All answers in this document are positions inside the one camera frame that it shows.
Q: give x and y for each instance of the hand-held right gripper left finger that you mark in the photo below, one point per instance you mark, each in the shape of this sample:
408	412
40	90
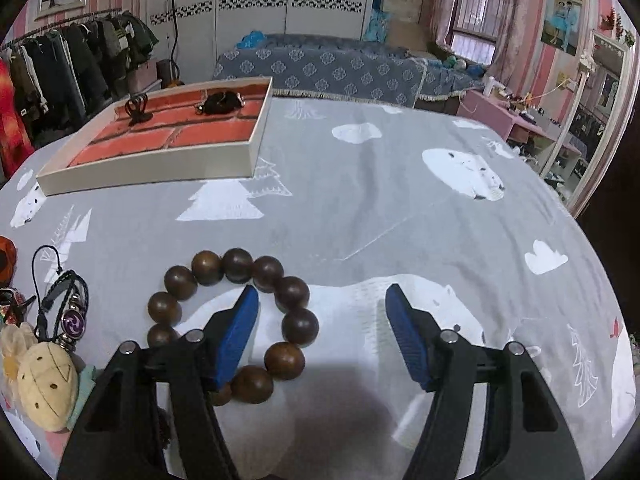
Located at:
240	330

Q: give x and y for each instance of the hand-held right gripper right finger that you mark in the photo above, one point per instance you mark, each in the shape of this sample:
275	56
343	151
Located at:
407	335

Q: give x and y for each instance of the white tray with red lining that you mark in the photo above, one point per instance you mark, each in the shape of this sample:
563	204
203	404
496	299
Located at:
150	170

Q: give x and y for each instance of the yellow and pink plush toy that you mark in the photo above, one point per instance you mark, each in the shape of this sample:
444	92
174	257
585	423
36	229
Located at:
47	385

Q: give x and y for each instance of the orange fuzzy hair accessory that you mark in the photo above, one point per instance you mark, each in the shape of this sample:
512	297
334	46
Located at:
5	260

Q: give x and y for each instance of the grey polar bear printed blanket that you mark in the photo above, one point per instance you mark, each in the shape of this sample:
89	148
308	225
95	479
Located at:
350	200

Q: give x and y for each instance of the black scrunchie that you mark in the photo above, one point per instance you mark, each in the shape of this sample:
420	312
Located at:
220	101

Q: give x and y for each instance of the pink desk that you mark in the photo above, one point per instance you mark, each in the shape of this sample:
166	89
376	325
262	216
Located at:
480	102

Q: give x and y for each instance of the white bottle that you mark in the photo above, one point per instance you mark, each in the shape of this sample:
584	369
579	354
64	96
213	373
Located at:
491	86

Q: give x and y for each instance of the pink storage box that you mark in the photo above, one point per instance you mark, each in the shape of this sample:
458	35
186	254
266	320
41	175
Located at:
145	77

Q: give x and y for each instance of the garment steamer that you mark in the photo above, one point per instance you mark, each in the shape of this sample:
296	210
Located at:
167	70

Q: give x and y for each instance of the bed with blue patterned cover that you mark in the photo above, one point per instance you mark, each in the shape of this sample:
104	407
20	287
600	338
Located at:
325	67

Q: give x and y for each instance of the green plush toy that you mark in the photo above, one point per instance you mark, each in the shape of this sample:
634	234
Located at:
452	62

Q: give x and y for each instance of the white framed mirror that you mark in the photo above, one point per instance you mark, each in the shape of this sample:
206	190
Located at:
592	125

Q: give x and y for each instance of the teal cloth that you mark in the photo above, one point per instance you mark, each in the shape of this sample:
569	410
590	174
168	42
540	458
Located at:
251	40

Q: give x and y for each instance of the row of hanging clothes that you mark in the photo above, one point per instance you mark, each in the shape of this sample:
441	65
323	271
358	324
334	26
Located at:
60	70

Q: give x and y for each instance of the teal hanging bag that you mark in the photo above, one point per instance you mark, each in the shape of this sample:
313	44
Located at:
377	20

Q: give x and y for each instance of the window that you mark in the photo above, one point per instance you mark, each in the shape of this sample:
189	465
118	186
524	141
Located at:
477	15

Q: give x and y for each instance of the built-in shelf alcove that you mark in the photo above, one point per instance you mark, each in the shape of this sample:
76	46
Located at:
407	5

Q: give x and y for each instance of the pink curtain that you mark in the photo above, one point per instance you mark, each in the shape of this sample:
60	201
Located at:
517	15
446	0

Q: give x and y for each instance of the metal clothes rack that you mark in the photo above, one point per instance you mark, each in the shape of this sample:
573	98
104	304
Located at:
75	20

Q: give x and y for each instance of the red artificial flowers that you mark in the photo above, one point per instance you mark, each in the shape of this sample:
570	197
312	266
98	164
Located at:
607	22

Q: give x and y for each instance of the wall poster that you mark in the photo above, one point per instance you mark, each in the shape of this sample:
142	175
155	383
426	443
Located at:
561	20

